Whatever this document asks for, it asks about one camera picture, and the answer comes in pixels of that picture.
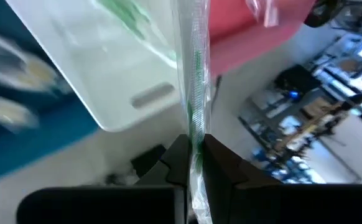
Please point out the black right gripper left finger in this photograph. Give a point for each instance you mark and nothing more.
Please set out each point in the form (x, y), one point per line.
(168, 174)

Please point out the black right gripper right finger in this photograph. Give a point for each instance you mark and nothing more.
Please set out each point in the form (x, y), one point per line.
(230, 193)

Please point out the green toothbrush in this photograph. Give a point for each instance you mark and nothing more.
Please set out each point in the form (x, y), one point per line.
(195, 93)
(122, 12)

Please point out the purple toothbrush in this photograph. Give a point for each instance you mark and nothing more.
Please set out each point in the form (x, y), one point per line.
(269, 17)

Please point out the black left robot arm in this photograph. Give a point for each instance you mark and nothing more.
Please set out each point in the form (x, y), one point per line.
(321, 14)

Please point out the white plastic bin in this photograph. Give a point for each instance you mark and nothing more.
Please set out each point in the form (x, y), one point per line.
(106, 77)

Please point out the teal plastic bin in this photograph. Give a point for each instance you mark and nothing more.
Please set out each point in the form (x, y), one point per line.
(28, 149)

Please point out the pink plastic bin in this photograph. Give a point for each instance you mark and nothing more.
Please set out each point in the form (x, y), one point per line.
(246, 46)

